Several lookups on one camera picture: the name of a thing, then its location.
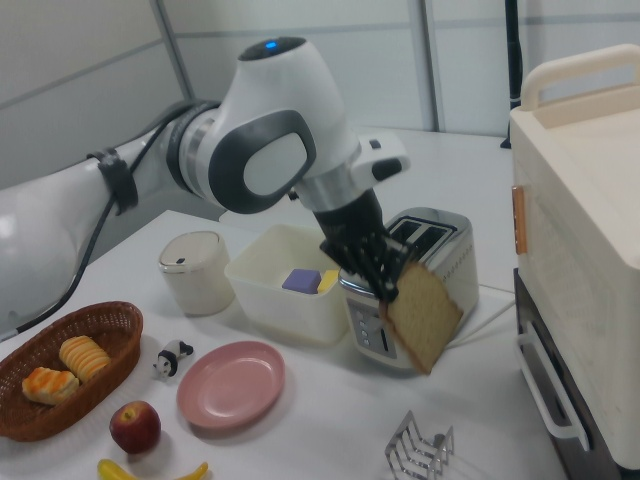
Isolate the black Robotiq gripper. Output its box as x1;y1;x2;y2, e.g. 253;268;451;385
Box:
312;188;419;305

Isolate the toast bread slice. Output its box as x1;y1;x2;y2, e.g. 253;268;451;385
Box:
378;262;465;376

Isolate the chrome and cream toaster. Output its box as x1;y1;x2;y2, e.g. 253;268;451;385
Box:
338;207;480;361

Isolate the long striped bread roll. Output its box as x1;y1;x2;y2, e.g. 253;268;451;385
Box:
58;334;112;385

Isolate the short orange bread roll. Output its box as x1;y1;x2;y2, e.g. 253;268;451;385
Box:
21;366;81;406

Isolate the purple cube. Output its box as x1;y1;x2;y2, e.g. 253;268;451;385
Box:
281;268;321;296

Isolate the white plastic storage box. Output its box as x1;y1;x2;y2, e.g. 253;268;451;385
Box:
223;223;351;346

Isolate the cream lidded desktop bin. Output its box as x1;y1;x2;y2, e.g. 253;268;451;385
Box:
158;230;236;317

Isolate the pink plate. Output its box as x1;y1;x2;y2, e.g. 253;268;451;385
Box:
176;341;287;430

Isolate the cream toy cabinet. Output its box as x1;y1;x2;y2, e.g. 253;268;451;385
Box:
508;43;640;471

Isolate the panda figurine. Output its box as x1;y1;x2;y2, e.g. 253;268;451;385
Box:
152;339;195;379

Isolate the black vertical pole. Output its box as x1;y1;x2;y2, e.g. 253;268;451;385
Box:
503;0;524;107

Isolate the brown wicker basket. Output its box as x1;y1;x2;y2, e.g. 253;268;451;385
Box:
0;300;145;444

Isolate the red apple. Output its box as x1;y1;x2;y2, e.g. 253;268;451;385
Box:
109;400;163;455

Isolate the yellow banana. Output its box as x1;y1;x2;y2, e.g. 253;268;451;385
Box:
96;458;210;480

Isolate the white toaster power cord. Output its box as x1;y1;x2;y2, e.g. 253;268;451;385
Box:
447;297;517;349

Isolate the metal wire toast rack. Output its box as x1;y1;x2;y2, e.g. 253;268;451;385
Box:
384;410;456;480

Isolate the black cable strap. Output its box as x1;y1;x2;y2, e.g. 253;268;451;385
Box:
87;147;140;217

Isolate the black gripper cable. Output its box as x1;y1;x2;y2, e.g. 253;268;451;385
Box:
0;99;221;341

